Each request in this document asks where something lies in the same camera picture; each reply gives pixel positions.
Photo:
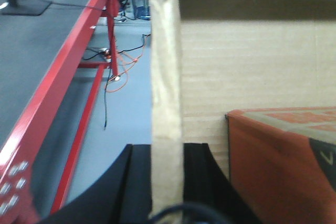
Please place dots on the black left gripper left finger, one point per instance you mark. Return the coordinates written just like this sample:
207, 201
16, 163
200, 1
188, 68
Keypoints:
122, 194

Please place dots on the red metal table frame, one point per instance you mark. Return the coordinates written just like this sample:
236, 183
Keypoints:
27, 136

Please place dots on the orange printed cardboard box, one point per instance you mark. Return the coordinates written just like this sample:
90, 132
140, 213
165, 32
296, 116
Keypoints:
282, 162

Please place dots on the large brown cardboard box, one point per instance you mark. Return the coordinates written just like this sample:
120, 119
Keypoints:
210, 57

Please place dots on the black monitor stand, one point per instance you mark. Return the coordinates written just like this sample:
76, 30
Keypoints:
25, 7

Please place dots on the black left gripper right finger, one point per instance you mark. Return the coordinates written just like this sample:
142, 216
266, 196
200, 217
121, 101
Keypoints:
205, 183

